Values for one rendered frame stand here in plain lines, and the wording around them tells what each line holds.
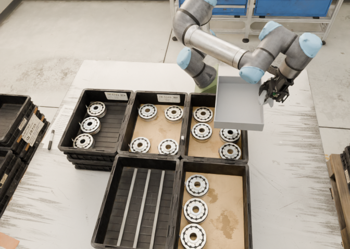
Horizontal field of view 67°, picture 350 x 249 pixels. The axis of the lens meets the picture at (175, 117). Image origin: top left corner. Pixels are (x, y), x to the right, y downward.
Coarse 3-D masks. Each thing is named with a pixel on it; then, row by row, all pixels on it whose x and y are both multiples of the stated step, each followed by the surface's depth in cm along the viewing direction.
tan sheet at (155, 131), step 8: (144, 104) 154; (160, 112) 149; (160, 120) 146; (136, 128) 144; (144, 128) 143; (152, 128) 143; (160, 128) 142; (168, 128) 142; (176, 128) 142; (136, 136) 140; (144, 136) 140; (152, 136) 140; (160, 136) 139; (168, 136) 139; (176, 136) 138; (152, 144) 137; (152, 152) 134
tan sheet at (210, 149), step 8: (192, 120) 144; (192, 128) 141; (216, 128) 140; (216, 136) 137; (240, 136) 136; (192, 144) 135; (200, 144) 135; (208, 144) 134; (216, 144) 134; (240, 144) 133; (192, 152) 132; (200, 152) 132; (208, 152) 132; (216, 152) 131
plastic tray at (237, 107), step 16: (224, 80) 127; (240, 80) 126; (224, 96) 124; (240, 96) 123; (256, 96) 122; (224, 112) 118; (240, 112) 117; (256, 112) 116; (224, 128) 113; (240, 128) 111; (256, 128) 110
